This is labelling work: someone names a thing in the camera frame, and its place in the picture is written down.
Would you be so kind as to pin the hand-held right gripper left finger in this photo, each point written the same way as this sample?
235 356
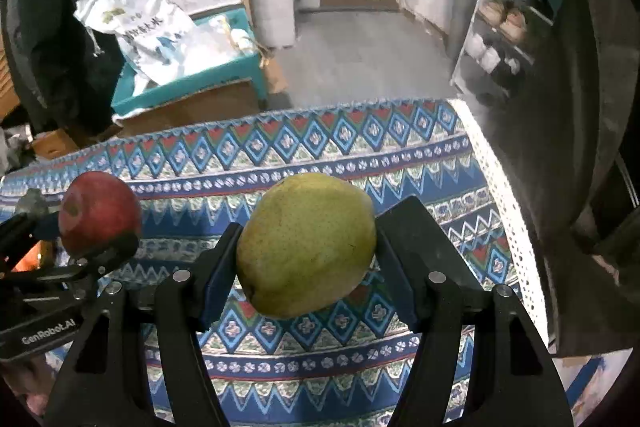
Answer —
220 289

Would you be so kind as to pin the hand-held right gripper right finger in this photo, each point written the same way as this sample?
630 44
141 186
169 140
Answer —
400 289

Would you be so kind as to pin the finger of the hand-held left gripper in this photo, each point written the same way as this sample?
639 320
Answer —
35 217
112 252

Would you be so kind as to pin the red apple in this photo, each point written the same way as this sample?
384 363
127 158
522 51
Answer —
97 212

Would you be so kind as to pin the yellow-green pear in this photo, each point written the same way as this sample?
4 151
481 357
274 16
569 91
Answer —
305 247

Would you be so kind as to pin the person's left hand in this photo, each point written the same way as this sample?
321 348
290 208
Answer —
27 382

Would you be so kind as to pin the orange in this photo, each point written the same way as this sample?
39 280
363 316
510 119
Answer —
32 257

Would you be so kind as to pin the flat cardboard box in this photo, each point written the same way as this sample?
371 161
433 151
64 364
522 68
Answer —
52 144

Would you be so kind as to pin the blue patterned blanket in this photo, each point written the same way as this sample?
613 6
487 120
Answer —
325 147

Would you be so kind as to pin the large cardboard box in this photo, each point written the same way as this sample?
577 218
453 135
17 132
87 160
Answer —
200 112

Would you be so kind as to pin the black hanging jacket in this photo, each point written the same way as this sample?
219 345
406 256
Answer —
55 32

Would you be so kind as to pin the teal plastic bin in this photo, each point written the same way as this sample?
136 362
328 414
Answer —
200 82

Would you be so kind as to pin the white printed bag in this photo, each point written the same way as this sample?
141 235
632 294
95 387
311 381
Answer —
140 22

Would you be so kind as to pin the cardboard piece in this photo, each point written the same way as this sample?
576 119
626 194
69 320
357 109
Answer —
274 74

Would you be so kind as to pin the clear plastic bag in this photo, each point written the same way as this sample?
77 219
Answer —
205 49

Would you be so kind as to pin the white bottle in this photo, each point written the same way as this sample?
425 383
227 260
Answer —
239 36

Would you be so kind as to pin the white metal shoe rack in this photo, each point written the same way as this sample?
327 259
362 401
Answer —
500 32

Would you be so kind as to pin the white padded bundle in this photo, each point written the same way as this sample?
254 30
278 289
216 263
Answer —
272 2

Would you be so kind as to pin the group of shoes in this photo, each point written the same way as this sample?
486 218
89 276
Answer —
515 7

